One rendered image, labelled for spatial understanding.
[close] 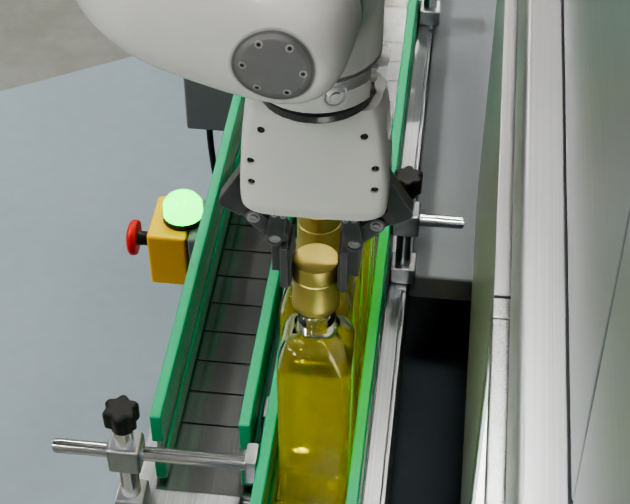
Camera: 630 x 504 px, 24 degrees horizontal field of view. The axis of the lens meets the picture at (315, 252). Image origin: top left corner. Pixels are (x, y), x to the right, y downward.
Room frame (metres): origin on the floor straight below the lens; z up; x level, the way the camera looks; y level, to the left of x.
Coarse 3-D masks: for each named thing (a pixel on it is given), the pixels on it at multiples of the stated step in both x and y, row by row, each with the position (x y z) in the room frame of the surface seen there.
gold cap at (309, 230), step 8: (304, 224) 0.81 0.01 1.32; (312, 224) 0.80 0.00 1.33; (320, 224) 0.80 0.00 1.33; (328, 224) 0.80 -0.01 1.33; (336, 224) 0.81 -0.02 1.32; (304, 232) 0.81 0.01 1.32; (312, 232) 0.80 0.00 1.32; (320, 232) 0.80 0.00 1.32; (328, 232) 0.80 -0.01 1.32; (336, 232) 0.81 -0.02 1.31; (296, 240) 0.82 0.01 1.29; (304, 240) 0.81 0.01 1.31; (312, 240) 0.80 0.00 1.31; (320, 240) 0.80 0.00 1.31; (328, 240) 0.80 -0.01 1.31; (336, 240) 0.81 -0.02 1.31; (296, 248) 0.82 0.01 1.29; (336, 248) 0.81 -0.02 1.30
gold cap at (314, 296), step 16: (304, 256) 0.76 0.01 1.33; (320, 256) 0.76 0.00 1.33; (336, 256) 0.76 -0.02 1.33; (304, 272) 0.75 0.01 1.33; (320, 272) 0.75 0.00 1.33; (336, 272) 0.75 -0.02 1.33; (304, 288) 0.75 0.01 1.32; (320, 288) 0.74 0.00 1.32; (336, 288) 0.75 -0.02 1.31; (304, 304) 0.75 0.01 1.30; (320, 304) 0.74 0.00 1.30; (336, 304) 0.75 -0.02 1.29
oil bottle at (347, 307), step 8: (352, 280) 0.82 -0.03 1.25; (288, 288) 0.81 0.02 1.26; (352, 288) 0.82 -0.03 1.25; (288, 296) 0.80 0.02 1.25; (344, 296) 0.80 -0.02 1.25; (352, 296) 0.81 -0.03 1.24; (288, 304) 0.80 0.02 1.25; (344, 304) 0.80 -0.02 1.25; (352, 304) 0.81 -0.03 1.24; (280, 312) 0.80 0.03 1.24; (288, 312) 0.80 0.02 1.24; (344, 312) 0.79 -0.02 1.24; (352, 312) 0.81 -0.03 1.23; (280, 320) 0.80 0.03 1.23; (352, 320) 0.81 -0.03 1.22; (280, 328) 0.80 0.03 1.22; (280, 336) 0.80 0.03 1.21
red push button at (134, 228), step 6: (132, 222) 1.19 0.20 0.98; (138, 222) 1.20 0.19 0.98; (132, 228) 1.18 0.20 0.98; (138, 228) 1.19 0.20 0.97; (126, 234) 1.18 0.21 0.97; (132, 234) 1.18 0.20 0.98; (138, 234) 1.19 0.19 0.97; (144, 234) 1.19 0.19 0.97; (126, 240) 1.18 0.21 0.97; (132, 240) 1.17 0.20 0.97; (138, 240) 1.18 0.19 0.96; (144, 240) 1.18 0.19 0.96; (126, 246) 1.18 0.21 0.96; (132, 246) 1.17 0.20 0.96; (138, 246) 1.19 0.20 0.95; (132, 252) 1.17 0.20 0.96; (138, 252) 1.19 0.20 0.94
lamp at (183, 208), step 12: (180, 192) 1.19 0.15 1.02; (192, 192) 1.19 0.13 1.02; (168, 204) 1.18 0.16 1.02; (180, 204) 1.17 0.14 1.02; (192, 204) 1.17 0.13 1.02; (168, 216) 1.17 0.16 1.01; (180, 216) 1.16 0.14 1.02; (192, 216) 1.17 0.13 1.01; (180, 228) 1.16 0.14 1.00; (192, 228) 1.16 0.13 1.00
